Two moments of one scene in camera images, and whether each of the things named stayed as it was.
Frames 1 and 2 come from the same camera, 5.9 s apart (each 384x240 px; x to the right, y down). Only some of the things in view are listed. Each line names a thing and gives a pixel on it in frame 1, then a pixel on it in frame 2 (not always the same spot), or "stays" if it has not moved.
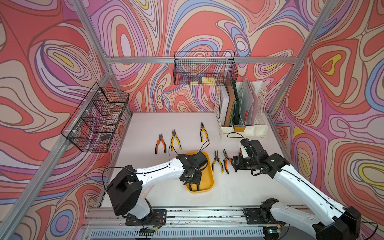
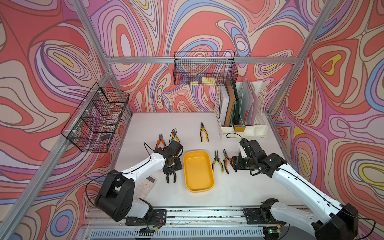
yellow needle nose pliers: [216, 158] stays
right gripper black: [238, 164] stays
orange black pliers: [190, 187] -> [175, 177]
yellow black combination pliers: [202, 128] stays
